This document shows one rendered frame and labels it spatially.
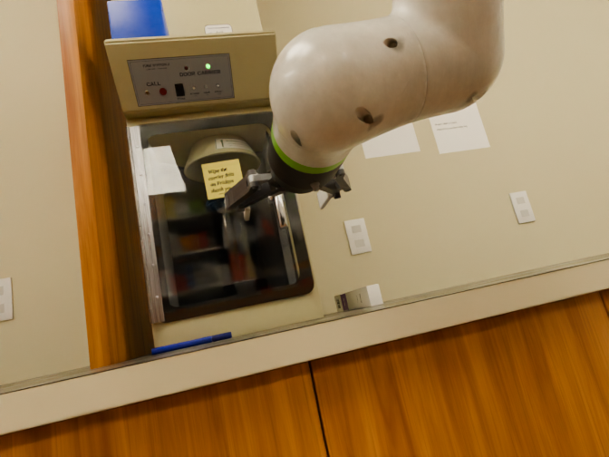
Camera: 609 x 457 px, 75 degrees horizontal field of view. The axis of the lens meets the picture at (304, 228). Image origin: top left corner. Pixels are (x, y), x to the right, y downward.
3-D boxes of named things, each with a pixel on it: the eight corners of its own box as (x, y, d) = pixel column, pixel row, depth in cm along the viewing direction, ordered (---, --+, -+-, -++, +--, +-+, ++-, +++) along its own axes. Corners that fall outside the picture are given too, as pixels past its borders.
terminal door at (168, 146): (155, 325, 72) (130, 127, 81) (315, 292, 79) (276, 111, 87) (154, 325, 72) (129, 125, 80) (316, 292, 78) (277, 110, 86)
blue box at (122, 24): (125, 73, 83) (120, 37, 85) (174, 70, 85) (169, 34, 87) (111, 41, 73) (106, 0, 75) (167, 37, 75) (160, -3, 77)
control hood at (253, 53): (124, 120, 81) (119, 76, 83) (279, 104, 88) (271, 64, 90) (107, 86, 70) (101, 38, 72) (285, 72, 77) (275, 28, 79)
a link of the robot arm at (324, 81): (253, 10, 31) (309, 132, 29) (391, -22, 34) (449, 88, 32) (247, 107, 44) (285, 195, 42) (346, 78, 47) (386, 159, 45)
